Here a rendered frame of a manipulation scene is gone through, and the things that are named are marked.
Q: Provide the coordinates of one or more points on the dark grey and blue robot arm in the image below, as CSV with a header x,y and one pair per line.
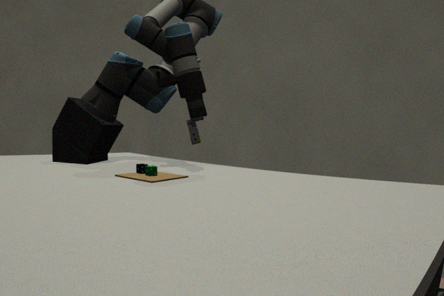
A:
x,y
123,75

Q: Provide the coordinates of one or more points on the green die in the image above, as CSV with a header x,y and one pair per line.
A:
x,y
151,170

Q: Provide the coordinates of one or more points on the black die with white pips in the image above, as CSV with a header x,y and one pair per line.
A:
x,y
140,168

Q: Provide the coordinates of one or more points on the tan square mat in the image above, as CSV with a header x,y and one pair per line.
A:
x,y
151,179

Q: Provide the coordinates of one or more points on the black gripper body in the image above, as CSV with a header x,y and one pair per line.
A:
x,y
190,84

